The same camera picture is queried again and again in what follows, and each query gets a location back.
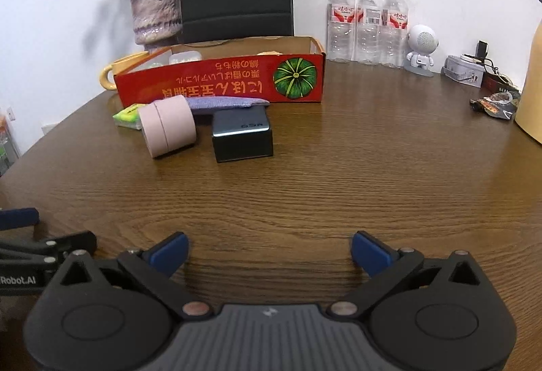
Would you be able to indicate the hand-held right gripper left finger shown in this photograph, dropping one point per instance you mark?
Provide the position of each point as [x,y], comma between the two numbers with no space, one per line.
[171,253]

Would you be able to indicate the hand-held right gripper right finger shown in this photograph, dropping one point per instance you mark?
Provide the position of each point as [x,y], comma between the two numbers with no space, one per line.
[369,254]

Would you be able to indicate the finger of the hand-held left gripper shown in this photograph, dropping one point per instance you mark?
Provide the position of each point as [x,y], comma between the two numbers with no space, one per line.
[19,217]
[63,246]

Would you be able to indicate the red printed cardboard box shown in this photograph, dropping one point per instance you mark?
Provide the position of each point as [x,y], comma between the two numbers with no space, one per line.
[220,78]

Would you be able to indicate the pink cylinder case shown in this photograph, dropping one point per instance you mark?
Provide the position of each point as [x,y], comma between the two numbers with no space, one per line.
[169,127]

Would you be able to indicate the dark grey metal box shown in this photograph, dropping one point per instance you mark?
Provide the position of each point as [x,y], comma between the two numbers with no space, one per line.
[241,140]

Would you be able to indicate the yellow green packet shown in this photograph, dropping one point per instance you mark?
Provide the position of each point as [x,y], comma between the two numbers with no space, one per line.
[127,117]

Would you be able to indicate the purple felt pouch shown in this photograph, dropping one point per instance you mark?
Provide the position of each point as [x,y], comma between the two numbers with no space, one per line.
[224,103]

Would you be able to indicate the yellow mug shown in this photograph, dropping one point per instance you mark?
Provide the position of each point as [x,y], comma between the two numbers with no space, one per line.
[111,72]

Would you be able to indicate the crumpled snack wrapper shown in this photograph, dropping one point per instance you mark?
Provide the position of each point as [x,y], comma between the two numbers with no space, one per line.
[495,105]

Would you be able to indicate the dark red box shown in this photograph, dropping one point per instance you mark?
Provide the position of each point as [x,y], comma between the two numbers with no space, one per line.
[499,84]

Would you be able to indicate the clear water bottle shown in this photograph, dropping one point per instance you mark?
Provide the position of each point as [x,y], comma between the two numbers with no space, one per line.
[369,34]
[394,38]
[341,32]

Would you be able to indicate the white robot speaker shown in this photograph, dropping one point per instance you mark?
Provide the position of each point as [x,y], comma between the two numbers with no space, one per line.
[421,42]

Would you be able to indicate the black power adapter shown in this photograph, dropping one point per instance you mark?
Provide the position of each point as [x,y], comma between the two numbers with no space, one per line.
[482,49]

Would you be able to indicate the white wall socket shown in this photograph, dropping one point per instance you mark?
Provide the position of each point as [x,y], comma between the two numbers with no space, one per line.
[49,128]

